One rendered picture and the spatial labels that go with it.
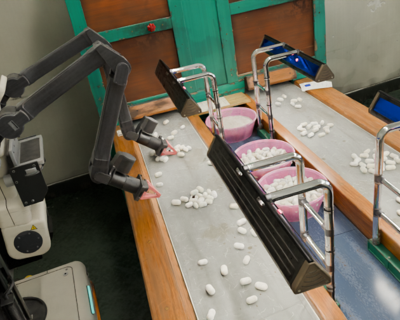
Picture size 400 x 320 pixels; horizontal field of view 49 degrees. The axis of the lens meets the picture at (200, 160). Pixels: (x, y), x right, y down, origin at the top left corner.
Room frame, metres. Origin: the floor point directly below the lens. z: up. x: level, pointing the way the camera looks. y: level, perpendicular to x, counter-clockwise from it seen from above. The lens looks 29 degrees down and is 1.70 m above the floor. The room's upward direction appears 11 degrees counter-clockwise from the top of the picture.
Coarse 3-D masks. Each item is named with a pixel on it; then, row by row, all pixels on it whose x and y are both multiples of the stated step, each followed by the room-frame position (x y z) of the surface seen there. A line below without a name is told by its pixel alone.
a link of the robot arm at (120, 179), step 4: (112, 172) 1.38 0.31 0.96; (116, 172) 1.38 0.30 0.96; (120, 172) 1.37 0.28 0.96; (112, 176) 1.37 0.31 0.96; (116, 176) 1.36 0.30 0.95; (120, 176) 1.37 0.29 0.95; (124, 176) 1.38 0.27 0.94; (112, 180) 1.35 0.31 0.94; (116, 180) 1.36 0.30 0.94; (120, 180) 1.36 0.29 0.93; (124, 180) 1.37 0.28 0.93; (108, 184) 1.36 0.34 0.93; (112, 184) 1.36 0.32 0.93; (116, 184) 1.36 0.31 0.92; (120, 184) 1.36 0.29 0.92; (120, 188) 1.36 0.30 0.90
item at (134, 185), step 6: (138, 174) 1.44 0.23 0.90; (126, 180) 1.37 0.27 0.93; (132, 180) 1.38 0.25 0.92; (138, 180) 1.39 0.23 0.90; (126, 186) 1.36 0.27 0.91; (132, 186) 1.37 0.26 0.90; (138, 186) 1.37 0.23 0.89; (144, 186) 1.35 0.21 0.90; (132, 192) 1.37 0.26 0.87; (138, 192) 1.35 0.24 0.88; (138, 198) 1.34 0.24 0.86
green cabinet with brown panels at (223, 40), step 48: (96, 0) 2.31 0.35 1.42; (144, 0) 2.35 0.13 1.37; (192, 0) 2.39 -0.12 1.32; (240, 0) 2.43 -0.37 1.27; (288, 0) 2.47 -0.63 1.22; (144, 48) 2.34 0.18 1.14; (192, 48) 2.38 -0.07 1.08; (240, 48) 2.43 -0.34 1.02; (96, 96) 2.27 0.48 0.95; (144, 96) 2.33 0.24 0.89
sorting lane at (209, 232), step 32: (160, 128) 2.19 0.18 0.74; (192, 128) 2.11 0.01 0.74; (192, 160) 1.77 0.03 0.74; (160, 192) 1.54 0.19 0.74; (224, 192) 1.46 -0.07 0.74; (192, 224) 1.29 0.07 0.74; (224, 224) 1.26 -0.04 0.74; (192, 256) 1.12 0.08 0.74; (224, 256) 1.09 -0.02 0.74; (256, 256) 1.07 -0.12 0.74; (192, 288) 0.98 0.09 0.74; (224, 288) 0.96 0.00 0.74; (256, 288) 0.93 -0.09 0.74; (288, 288) 0.91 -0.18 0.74
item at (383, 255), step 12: (384, 132) 1.04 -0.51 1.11; (384, 180) 1.02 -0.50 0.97; (396, 192) 0.96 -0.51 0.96; (384, 216) 1.01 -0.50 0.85; (396, 228) 0.96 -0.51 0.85; (372, 240) 1.05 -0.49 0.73; (372, 252) 1.05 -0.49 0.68; (384, 252) 1.01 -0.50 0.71; (384, 264) 0.99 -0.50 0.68; (396, 264) 0.95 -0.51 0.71; (396, 276) 0.93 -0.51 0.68
